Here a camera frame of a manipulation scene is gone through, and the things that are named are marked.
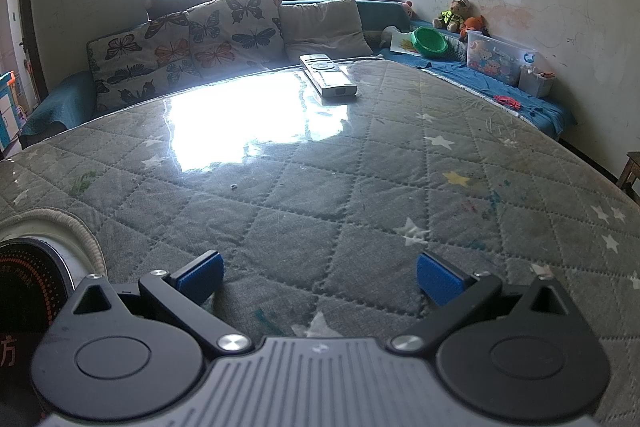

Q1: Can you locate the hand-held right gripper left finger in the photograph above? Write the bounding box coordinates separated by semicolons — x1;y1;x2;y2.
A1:
70;251;253;355

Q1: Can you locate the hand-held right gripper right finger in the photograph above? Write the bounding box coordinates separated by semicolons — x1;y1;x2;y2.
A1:
389;252;573;356

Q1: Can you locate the small white plastic container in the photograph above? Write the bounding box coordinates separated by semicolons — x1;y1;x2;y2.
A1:
517;64;556;98

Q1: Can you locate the round black induction cooker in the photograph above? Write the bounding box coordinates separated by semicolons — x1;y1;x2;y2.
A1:
0;207;108;427

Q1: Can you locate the wooden stool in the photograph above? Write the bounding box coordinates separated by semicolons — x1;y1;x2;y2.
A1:
616;151;640;192

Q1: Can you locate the butterfly print cushion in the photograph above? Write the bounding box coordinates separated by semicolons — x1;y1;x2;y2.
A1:
187;0;287;75
86;9;201;108

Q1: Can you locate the teal sofa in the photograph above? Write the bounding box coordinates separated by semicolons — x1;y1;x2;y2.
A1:
19;0;576;150

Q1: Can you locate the clear plastic storage box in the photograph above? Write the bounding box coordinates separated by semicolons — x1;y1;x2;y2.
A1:
465;29;538;86

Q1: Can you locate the white remote control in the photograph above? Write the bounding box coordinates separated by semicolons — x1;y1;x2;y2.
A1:
299;53;360;100

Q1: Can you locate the green plastic bowl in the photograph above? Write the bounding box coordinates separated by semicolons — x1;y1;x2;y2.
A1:
410;27;449;58

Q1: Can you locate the white paper sheet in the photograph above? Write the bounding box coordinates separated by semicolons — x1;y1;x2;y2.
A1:
390;29;421;55

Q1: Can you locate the orange plush toy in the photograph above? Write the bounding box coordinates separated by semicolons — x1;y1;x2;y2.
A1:
459;14;488;40

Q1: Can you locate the blue toy cabinet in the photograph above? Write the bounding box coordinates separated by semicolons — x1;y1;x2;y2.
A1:
0;69;23;148

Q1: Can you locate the plush bear with yellow vest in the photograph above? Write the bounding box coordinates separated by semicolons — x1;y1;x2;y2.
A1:
432;0;473;32

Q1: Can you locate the beige cushion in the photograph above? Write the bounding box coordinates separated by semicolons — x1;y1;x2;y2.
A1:
277;0;373;62

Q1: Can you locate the dark wooden door frame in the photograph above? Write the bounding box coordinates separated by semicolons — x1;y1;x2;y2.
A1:
15;0;41;108

